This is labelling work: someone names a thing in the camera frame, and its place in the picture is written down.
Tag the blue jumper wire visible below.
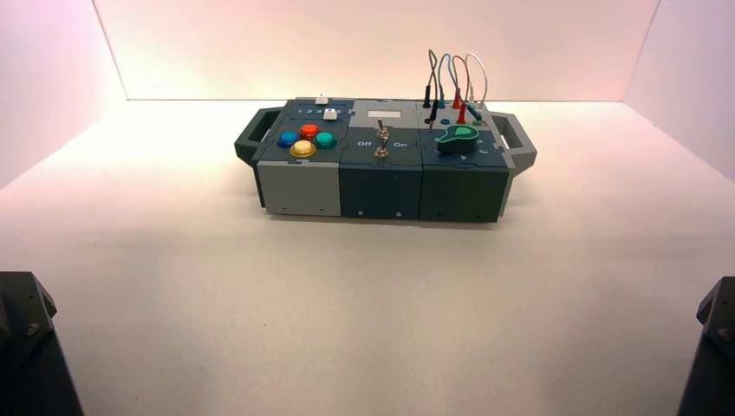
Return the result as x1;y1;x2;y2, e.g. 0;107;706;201
437;52;482;120

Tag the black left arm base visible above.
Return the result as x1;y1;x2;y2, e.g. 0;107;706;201
0;271;86;416

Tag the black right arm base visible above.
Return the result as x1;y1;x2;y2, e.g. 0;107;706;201
677;276;735;416

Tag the grey and blue modular box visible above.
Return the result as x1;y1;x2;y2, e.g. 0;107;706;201
234;96;538;224

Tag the green rotary knob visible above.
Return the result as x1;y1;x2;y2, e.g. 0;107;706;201
434;124;480;155

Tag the red jumper wire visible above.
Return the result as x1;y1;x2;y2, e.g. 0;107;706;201
451;55;470;125

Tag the white jumper wire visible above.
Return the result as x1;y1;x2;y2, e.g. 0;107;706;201
465;52;489;125

